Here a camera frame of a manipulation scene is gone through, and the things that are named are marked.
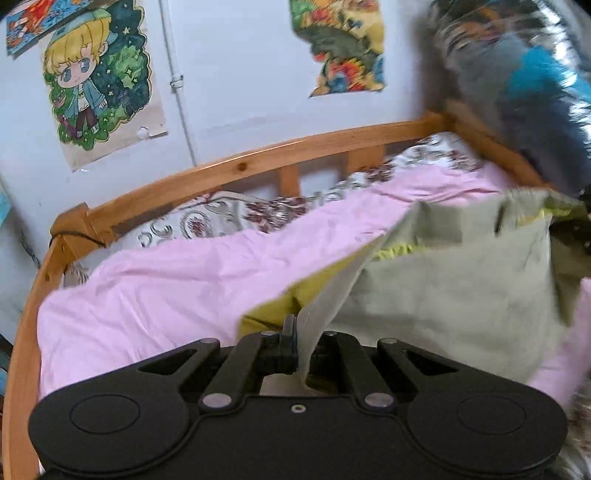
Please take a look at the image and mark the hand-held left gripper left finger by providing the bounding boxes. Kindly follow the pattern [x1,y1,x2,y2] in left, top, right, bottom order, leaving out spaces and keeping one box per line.
[139,316,296,411]

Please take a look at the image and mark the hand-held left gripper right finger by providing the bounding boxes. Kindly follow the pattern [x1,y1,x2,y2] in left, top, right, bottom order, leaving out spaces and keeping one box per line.
[307,332,456,411]

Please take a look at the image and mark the olive green garment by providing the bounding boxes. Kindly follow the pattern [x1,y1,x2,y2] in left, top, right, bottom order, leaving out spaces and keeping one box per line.
[238,187,589,393]

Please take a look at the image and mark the pink bed sheet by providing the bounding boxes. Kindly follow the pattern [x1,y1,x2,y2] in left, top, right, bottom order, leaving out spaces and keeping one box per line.
[37,161,591,402]

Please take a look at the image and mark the wooden bed frame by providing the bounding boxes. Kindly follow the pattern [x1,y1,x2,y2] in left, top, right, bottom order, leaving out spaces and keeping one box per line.
[2,108,550,480]

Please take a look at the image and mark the black cable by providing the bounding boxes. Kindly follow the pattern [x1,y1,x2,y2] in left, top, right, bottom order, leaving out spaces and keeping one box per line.
[50,230,108,250]

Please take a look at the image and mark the white wall pipe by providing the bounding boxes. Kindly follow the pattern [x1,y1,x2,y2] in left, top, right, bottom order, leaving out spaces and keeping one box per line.
[158,0,198,168]

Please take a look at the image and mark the colourful landscape wall poster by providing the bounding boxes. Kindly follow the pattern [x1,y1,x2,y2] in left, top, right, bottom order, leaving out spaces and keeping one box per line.
[289,0,387,99]

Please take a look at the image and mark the cartoon boy wall poster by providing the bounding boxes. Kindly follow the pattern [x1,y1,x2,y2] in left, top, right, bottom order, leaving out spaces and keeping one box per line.
[42,0,169,174]

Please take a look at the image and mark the orange and blue wall poster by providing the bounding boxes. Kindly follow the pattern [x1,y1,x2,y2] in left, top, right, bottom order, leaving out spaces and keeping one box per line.
[4,0,109,60]

